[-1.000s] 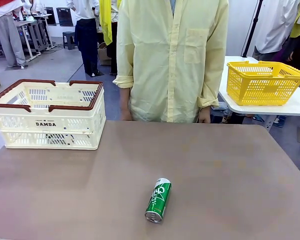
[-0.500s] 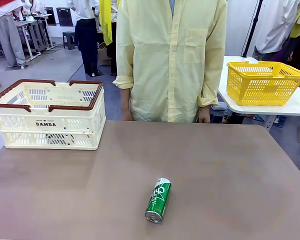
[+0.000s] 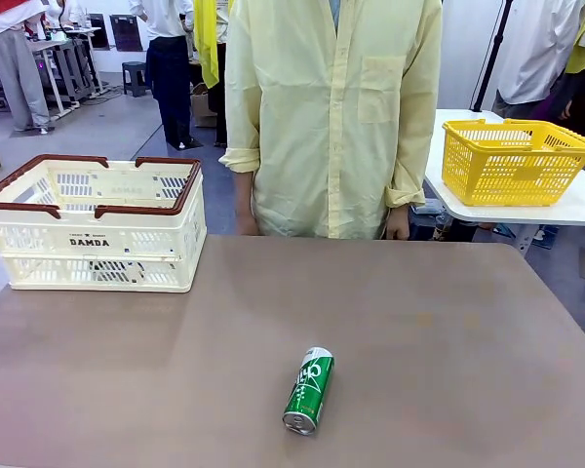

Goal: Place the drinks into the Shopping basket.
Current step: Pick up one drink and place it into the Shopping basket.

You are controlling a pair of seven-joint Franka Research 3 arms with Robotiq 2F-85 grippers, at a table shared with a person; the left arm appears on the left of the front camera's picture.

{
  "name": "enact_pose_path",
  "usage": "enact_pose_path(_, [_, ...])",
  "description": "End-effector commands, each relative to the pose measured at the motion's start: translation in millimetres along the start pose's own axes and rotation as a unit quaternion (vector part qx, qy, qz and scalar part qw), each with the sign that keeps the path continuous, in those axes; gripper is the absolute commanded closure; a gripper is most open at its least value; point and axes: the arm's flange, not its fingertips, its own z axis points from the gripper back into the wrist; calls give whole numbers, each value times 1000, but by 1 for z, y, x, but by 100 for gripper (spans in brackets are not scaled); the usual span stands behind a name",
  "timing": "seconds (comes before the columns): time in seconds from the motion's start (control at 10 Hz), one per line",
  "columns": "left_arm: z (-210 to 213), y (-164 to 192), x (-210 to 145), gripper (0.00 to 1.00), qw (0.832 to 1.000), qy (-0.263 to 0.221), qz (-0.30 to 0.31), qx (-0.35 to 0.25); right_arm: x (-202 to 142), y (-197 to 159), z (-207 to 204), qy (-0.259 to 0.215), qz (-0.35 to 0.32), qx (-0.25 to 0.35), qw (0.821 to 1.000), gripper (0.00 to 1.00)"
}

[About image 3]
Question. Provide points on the person's left hand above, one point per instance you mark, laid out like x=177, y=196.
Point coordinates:
x=398, y=228

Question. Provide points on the person's right hand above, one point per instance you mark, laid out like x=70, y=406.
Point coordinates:
x=247, y=225

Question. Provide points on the green cider can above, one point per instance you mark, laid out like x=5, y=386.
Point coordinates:
x=309, y=390

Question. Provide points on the person's left forearm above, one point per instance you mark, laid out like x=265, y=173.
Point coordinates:
x=397, y=210

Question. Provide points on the person's right forearm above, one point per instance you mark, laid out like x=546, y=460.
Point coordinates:
x=246, y=195

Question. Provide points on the yellow plastic basket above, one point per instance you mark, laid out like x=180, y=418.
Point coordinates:
x=517, y=175

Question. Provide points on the cream folding shopping basket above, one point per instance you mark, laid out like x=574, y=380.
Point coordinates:
x=97, y=229

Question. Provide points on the white wipes packet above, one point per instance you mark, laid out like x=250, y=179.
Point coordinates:
x=428, y=210

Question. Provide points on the brown paper bag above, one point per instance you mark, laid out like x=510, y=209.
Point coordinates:
x=202, y=107

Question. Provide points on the person in yellow shirt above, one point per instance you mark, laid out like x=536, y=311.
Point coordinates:
x=322, y=122

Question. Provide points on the bystander white shirt dark trousers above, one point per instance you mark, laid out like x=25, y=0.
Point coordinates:
x=168, y=73

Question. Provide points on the white side table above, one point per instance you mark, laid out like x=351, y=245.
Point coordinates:
x=580, y=205

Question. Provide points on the dark plastic stool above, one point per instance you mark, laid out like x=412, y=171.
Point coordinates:
x=135, y=78

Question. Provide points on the bystander with yellow cloth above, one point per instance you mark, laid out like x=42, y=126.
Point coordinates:
x=209, y=39

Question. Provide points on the black tripod pole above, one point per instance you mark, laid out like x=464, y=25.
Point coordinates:
x=492, y=53

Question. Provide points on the bystander in white shirt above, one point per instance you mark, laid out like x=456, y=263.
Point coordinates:
x=536, y=49

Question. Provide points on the white-legged work desk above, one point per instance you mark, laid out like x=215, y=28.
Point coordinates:
x=68, y=63

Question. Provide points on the bystander red top grey trousers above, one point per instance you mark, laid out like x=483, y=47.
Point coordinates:
x=17, y=63

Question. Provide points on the dark wall panel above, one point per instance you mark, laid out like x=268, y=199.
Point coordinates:
x=99, y=31
x=126, y=33

